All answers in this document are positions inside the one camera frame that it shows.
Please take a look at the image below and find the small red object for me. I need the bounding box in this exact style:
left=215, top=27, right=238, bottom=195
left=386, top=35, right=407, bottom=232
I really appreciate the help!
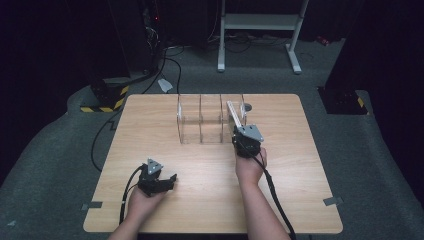
left=315, top=35, right=332, bottom=47

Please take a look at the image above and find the black floor cable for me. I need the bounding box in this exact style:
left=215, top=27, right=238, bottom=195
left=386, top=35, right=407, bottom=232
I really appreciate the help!
left=90, top=55, right=183, bottom=173

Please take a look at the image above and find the clear acrylic divided organizer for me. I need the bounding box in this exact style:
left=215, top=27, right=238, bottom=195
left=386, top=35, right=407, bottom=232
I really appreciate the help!
left=176, top=93, right=248, bottom=145

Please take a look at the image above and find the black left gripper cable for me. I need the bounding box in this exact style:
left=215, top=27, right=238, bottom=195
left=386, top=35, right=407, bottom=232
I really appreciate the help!
left=118, top=164, right=148, bottom=226

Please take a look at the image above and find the black stand base yellow mark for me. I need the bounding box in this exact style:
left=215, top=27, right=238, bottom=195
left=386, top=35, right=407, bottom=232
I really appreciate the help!
left=317, top=85, right=370, bottom=116

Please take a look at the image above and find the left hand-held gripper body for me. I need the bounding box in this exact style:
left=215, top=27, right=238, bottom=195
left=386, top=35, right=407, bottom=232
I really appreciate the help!
left=136, top=157, right=165, bottom=197

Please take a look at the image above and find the white metal stand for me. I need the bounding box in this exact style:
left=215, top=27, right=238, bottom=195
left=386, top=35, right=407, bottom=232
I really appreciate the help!
left=216, top=0, right=310, bottom=75

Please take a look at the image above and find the black yellow striped stand base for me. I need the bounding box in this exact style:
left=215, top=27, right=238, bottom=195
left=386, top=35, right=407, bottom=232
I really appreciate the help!
left=79, top=76, right=131, bottom=114

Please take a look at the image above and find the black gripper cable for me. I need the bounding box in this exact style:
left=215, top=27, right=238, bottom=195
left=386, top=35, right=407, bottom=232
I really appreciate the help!
left=118, top=164, right=148, bottom=226
left=251, top=153, right=298, bottom=240

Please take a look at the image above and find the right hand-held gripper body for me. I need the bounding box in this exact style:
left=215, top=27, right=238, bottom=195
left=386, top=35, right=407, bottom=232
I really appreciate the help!
left=231, top=123, right=265, bottom=159

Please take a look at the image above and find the person's right hand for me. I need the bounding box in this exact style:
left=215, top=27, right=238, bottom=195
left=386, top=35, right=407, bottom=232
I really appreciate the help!
left=234, top=146, right=269, bottom=187

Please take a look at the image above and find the grey tape strip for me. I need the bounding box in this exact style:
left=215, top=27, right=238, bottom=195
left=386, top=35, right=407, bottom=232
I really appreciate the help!
left=322, top=196, right=344, bottom=207
left=81, top=200, right=104, bottom=211

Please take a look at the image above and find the bundle of black floor cables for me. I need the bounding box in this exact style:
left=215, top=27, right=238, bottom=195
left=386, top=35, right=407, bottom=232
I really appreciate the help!
left=166, top=31, right=291, bottom=56

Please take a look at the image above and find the person's left hand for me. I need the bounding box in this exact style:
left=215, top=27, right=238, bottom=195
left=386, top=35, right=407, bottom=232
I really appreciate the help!
left=125, top=185, right=168, bottom=225

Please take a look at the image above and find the white paper scrap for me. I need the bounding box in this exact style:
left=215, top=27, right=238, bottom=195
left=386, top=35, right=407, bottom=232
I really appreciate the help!
left=157, top=78, right=174, bottom=94

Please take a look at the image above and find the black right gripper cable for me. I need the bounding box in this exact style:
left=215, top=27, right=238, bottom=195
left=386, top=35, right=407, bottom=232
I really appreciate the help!
left=251, top=153, right=298, bottom=240

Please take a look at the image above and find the dark equipment rack with wires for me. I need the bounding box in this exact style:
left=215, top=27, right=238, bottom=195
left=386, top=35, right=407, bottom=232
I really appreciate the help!
left=139, top=0, right=167, bottom=76

